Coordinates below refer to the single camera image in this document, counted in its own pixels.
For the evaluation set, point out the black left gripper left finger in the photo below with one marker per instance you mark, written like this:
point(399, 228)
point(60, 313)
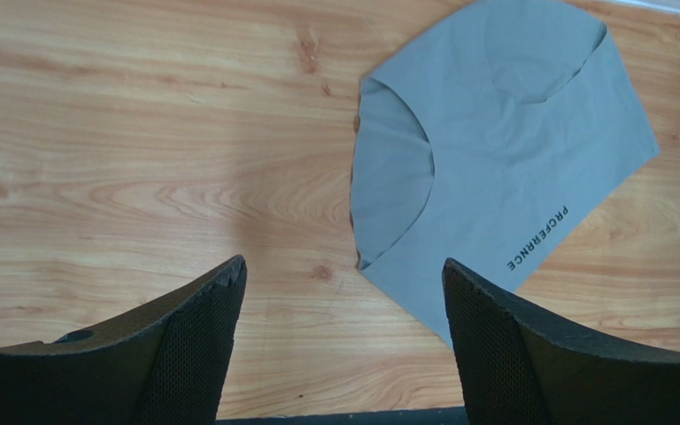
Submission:
point(163, 362)

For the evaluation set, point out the grey underwear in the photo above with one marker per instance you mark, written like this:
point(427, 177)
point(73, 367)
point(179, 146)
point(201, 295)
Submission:
point(488, 139)

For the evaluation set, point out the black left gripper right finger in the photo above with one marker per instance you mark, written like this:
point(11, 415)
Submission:
point(520, 363)

